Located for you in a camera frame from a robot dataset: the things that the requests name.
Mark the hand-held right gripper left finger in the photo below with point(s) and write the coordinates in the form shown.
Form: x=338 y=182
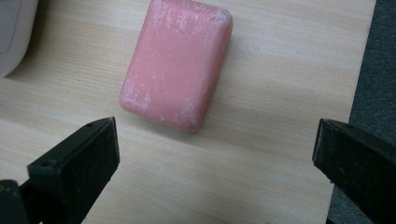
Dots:
x=77 y=168

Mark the white plastic container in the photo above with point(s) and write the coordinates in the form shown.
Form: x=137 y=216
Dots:
x=14 y=31

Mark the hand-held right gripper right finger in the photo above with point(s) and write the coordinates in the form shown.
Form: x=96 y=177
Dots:
x=358 y=168

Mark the pink soap bar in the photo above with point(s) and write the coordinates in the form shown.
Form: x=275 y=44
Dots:
x=176 y=65

